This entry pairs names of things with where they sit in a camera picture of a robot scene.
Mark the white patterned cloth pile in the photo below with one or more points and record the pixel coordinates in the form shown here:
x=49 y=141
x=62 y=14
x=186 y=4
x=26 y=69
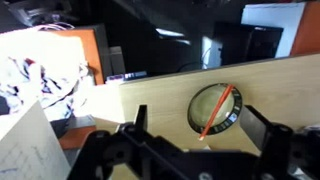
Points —
x=44 y=67

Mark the orange pencil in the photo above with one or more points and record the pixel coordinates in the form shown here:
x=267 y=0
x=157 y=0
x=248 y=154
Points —
x=215 y=111

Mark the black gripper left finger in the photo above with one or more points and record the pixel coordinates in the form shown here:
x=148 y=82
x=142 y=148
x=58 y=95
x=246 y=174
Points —
x=141 y=119

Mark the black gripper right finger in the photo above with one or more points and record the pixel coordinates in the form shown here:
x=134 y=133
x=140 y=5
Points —
x=255 y=125

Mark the black computer monitor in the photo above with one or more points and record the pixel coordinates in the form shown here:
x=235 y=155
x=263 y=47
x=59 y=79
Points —
x=245 y=43

